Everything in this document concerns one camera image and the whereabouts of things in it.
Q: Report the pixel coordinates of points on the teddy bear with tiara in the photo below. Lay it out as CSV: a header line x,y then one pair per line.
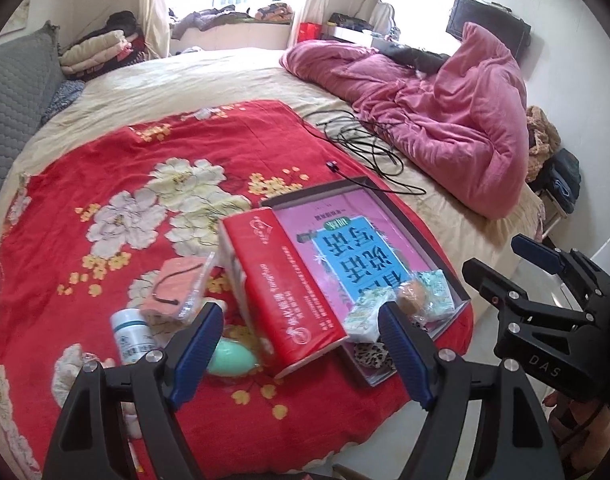
x,y
118,381

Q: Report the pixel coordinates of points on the beige sponge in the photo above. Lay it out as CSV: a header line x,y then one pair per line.
x,y
414,300

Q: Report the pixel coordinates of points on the leopard print scrunchie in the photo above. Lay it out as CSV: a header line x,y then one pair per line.
x,y
373,356

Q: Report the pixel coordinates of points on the beige bed sheet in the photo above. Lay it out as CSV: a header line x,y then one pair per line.
x,y
154,89

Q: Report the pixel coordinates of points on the pink item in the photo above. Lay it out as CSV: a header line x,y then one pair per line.
x,y
177,291

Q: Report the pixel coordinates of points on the green white tissue pack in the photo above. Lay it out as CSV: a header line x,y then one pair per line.
x,y
362,323

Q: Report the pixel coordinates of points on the grey quilted headboard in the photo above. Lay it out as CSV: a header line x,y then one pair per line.
x,y
30,74

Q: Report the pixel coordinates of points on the grey tray with pink book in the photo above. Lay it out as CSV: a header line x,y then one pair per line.
x,y
354,239

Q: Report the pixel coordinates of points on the person right hand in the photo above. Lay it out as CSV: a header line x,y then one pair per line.
x,y
581,431

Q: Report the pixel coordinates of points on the folded clothes pile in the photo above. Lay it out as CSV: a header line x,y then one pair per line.
x,y
119,43

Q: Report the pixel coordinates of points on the pink crumpled duvet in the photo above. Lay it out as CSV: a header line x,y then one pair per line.
x,y
465,126

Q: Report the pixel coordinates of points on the black television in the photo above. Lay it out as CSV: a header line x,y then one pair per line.
x,y
512,31

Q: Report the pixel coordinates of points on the white supplement bottle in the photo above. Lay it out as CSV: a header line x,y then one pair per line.
x,y
132,335

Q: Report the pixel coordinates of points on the red floral blanket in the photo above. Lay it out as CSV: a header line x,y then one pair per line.
x,y
86,238

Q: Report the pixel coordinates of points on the red tissue box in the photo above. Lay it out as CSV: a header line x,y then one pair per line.
x,y
278,298

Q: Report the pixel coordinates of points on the clothes pile on chair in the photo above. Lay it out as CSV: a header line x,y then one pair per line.
x,y
551,167

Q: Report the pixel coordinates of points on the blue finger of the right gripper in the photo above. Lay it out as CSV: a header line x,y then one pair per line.
x,y
492,286
545,258

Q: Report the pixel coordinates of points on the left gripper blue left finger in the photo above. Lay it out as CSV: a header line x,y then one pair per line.
x,y
188,355

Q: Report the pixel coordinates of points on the clothes on window sill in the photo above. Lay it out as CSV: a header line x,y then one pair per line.
x,y
275,12

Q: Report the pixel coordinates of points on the red box on desk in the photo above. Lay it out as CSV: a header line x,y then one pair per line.
x,y
308,31

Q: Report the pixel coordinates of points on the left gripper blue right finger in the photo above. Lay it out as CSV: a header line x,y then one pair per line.
x,y
413,353

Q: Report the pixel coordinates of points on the mint green sponge egg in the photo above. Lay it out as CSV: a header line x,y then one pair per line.
x,y
231,359

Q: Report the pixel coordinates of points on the white floral scrunchie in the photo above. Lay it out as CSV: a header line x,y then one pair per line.
x,y
65,371

